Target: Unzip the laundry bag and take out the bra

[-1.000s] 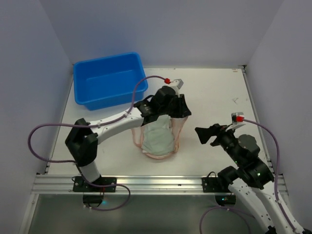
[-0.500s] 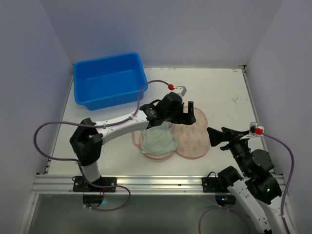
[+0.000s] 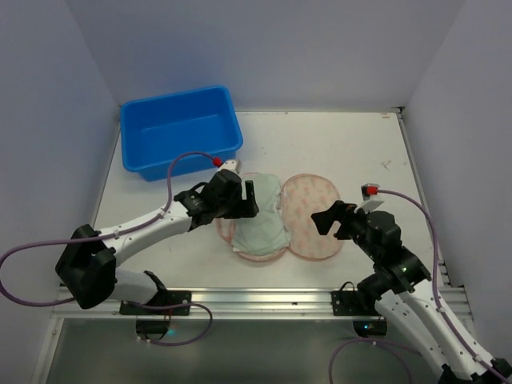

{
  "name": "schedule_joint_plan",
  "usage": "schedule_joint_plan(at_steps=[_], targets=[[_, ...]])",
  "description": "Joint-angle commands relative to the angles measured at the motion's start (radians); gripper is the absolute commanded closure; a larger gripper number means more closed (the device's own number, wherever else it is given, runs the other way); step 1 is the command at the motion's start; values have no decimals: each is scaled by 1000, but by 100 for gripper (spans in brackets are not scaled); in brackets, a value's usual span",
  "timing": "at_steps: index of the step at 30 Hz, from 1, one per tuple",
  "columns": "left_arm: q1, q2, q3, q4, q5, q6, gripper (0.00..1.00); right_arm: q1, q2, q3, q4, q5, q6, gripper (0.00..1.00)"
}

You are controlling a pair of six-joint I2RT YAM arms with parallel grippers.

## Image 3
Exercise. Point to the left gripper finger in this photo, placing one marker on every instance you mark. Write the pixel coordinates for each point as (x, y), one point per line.
(249, 204)
(235, 212)

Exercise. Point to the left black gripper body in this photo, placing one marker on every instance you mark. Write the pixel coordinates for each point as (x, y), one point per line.
(238, 201)

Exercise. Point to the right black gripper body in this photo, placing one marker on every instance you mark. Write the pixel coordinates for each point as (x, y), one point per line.
(342, 220)

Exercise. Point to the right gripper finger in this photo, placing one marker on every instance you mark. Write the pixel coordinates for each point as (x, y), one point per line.
(349, 213)
(324, 220)

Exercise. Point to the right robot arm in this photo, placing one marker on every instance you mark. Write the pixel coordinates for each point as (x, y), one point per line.
(403, 291)

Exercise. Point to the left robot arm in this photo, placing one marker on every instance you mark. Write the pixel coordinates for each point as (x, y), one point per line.
(90, 266)

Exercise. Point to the blue plastic bin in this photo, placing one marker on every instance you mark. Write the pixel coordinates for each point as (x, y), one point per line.
(154, 131)

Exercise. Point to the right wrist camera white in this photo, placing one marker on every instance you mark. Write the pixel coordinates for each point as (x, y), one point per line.
(371, 200)

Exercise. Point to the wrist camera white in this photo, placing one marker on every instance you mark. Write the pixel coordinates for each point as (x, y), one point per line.
(232, 165)
(371, 200)

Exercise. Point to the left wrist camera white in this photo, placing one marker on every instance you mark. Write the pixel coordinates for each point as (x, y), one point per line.
(232, 165)

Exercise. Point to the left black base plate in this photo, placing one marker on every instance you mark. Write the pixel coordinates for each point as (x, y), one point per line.
(169, 298)

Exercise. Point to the aluminium mounting rail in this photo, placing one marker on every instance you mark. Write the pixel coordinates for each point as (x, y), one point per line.
(259, 303)

